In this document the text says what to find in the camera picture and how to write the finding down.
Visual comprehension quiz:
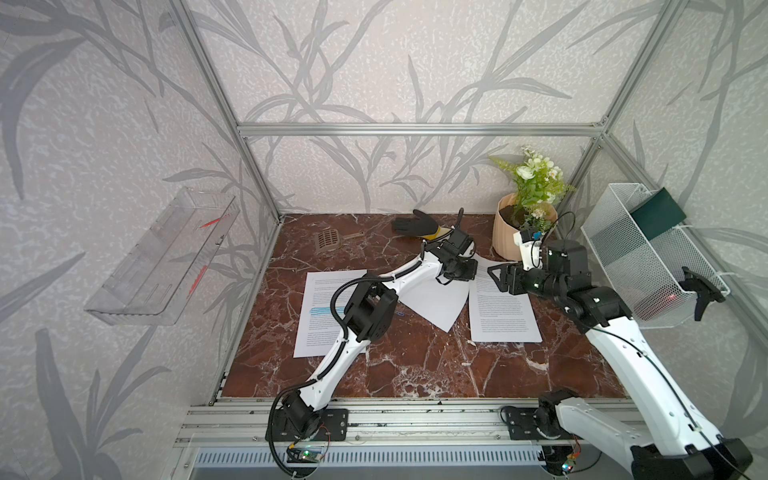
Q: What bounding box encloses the plain printed paper document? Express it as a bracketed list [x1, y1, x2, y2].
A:
[468, 257, 542, 343]

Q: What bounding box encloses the white paper sheet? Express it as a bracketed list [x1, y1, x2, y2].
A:
[396, 274, 470, 332]

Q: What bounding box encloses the document with blue highlight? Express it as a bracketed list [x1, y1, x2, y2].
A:
[293, 270, 365, 358]

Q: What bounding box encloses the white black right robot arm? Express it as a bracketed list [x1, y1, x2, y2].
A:
[487, 240, 753, 479]

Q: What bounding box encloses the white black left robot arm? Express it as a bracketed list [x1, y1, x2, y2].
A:
[265, 209, 478, 442]

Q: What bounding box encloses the black yellow work glove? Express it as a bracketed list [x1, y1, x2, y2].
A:
[391, 209, 451, 241]

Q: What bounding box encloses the terracotta pot with plant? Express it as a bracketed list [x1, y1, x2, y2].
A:
[490, 147, 574, 261]

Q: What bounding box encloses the red object in basket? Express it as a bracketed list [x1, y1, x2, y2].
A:
[633, 285, 683, 321]

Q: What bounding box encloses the black clamp on basket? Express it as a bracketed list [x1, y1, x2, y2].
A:
[679, 266, 726, 322]

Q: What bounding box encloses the right circuit board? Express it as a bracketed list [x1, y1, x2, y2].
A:
[541, 446, 580, 477]

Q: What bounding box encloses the circuit board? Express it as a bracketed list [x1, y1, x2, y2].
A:
[541, 446, 580, 477]
[286, 446, 324, 464]

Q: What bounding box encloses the left circuit board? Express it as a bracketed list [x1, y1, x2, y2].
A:
[286, 446, 324, 464]

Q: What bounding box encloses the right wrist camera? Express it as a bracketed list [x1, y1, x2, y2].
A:
[513, 230, 543, 270]

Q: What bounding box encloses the white wire mesh basket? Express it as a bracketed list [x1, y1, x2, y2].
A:
[581, 183, 730, 329]

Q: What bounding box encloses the right thin black cable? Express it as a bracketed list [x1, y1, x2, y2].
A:
[539, 209, 751, 480]

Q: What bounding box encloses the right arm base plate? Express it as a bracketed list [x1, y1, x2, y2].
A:
[499, 405, 580, 441]

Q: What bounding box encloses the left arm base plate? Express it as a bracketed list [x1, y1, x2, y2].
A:
[265, 408, 349, 442]

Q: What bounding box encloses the clear acrylic wall shelf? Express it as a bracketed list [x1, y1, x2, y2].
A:
[85, 187, 240, 326]

